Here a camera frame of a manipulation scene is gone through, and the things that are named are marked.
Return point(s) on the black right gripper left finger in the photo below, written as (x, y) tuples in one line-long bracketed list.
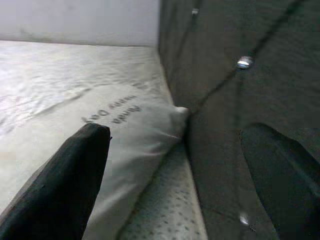
[(57, 187)]

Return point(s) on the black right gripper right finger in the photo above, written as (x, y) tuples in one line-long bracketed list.
[(285, 180)]

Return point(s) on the white pillow with tree print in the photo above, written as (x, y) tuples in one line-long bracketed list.
[(140, 150)]

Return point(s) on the black tufted headboard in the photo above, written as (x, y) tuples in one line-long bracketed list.
[(225, 100)]

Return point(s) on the white quilted mattress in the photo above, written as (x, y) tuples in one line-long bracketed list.
[(50, 65)]

